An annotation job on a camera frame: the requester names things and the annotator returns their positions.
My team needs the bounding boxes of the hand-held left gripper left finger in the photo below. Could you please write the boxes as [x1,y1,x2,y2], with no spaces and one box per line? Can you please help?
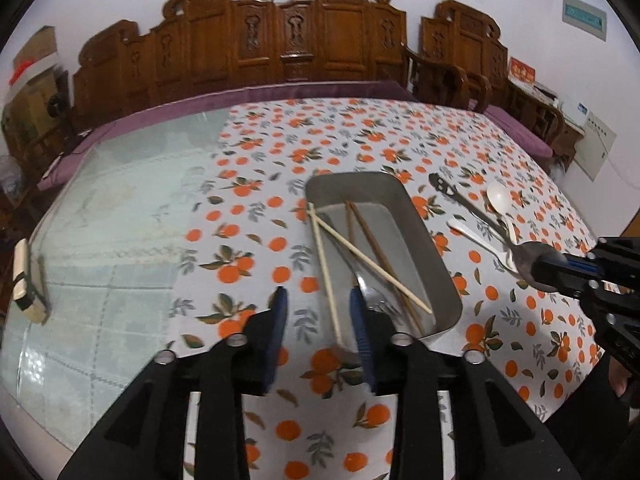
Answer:
[57,286,289,480]

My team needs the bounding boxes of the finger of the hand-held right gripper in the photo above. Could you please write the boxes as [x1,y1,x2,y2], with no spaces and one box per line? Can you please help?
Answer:
[532,254,601,273]
[537,272,601,297]

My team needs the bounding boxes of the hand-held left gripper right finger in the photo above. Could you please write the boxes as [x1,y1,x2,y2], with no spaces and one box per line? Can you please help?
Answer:
[348,285,583,480]

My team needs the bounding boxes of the stainless steel fork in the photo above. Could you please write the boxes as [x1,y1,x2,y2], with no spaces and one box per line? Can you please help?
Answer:
[447,217,520,274]
[317,212,403,323]

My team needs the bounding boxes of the stainless steel spoon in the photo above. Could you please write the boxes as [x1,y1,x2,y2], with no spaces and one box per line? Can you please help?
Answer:
[428,172,557,292]

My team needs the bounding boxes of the light bamboo chopstick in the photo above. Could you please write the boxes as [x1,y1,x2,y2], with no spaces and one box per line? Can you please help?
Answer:
[308,209,433,315]
[306,202,345,343]

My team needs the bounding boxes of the rectangular metal tray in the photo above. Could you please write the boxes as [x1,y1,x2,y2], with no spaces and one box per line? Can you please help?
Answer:
[305,171,463,348]

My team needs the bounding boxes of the person's right hand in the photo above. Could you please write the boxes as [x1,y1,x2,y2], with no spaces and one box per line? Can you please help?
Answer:
[609,359,634,402]

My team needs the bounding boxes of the white ceramic spoon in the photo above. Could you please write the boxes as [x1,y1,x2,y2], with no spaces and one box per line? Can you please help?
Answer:
[486,181,519,243]

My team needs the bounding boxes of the wooden side table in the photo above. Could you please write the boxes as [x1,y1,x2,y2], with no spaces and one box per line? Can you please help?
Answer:
[507,77,586,171]

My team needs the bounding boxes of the purple armchair cushion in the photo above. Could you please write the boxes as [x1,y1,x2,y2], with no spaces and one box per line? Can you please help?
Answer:
[482,105,555,159]

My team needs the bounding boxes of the white box device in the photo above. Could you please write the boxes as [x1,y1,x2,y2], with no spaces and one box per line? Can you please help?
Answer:
[560,101,589,129]

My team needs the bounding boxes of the orange fruit print tablecloth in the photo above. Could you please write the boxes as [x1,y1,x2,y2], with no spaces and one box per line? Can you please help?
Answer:
[170,97,608,480]

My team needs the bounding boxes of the red card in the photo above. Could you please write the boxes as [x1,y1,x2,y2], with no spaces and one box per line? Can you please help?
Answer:
[507,57,536,84]

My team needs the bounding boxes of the purple sofa cushion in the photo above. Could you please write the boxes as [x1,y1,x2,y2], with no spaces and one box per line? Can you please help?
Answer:
[37,80,416,192]

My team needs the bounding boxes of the carved wooden armchair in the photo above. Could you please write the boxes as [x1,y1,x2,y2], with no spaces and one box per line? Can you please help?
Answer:
[405,1,566,161]

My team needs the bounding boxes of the beige block with black band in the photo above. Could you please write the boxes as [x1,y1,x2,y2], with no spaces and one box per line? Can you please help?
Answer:
[11,239,51,324]

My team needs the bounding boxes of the carved wooden sofa bench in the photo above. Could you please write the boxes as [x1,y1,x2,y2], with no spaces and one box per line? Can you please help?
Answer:
[70,0,417,122]

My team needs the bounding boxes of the black fan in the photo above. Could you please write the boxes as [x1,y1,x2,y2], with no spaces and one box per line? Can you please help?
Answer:
[47,92,69,122]

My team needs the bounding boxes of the large cardboard box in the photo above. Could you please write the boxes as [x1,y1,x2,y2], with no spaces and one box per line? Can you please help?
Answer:
[2,85,56,147]

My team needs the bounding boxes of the red plastic item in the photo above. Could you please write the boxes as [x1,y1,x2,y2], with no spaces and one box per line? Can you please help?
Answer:
[10,60,39,84]

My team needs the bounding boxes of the small cardboard box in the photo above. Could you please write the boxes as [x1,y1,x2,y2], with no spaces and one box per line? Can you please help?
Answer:
[12,25,59,69]

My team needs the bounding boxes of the white wall cabinet door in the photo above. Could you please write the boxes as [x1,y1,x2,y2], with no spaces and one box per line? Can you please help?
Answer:
[575,110,619,181]

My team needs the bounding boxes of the grey wall panel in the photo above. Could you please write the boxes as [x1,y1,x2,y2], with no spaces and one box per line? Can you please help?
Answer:
[561,0,609,44]

